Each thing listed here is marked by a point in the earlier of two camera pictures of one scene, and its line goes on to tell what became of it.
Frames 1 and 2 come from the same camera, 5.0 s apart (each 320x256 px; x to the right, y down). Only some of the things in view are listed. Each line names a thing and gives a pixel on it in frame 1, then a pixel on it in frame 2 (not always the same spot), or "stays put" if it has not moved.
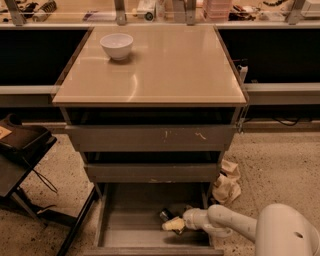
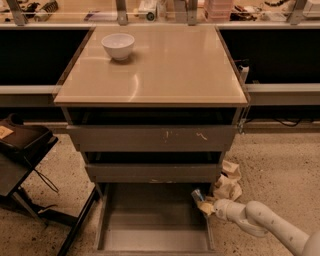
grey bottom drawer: x=128 y=219 stays put
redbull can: x=166 y=215 to x=196 y=193
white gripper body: x=192 y=219 to x=221 y=208
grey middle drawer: x=153 y=172 stays put
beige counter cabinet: x=168 y=67 stays put
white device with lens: x=146 y=10 stays put
